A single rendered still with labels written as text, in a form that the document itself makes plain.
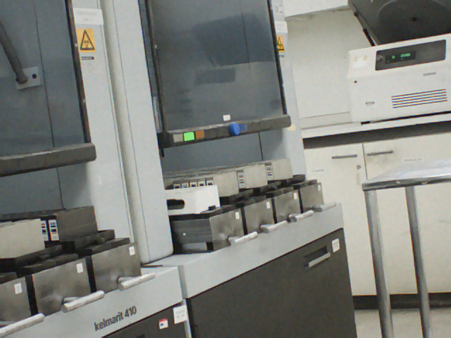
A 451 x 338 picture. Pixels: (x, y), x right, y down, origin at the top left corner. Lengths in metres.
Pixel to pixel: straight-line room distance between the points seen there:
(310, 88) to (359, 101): 0.81
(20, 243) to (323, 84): 3.60
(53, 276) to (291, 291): 0.86
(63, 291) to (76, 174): 0.31
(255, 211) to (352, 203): 2.26
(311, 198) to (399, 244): 1.94
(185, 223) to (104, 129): 0.29
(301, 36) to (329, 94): 0.36
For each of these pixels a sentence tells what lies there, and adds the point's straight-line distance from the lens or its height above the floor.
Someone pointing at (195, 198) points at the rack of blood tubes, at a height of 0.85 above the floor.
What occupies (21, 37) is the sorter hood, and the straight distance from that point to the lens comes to 1.56.
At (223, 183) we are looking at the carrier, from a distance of 2.05.
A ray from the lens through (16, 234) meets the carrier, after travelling 1.49.
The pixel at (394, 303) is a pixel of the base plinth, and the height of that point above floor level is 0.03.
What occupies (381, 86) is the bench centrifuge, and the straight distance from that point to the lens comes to 4.16.
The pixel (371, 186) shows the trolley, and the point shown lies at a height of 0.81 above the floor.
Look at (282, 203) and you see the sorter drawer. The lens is 2.15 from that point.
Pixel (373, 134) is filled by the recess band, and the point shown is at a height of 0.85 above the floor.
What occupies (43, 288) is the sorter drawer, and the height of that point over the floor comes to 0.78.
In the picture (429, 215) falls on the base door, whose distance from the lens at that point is 4.15.
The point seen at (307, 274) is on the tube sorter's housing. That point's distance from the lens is 2.26.
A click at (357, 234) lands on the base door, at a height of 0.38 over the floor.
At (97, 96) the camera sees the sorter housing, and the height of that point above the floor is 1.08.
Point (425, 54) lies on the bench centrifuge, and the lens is 4.12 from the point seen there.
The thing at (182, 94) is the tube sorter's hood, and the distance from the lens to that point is 1.95.
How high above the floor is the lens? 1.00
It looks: 3 degrees down
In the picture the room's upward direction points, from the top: 8 degrees counter-clockwise
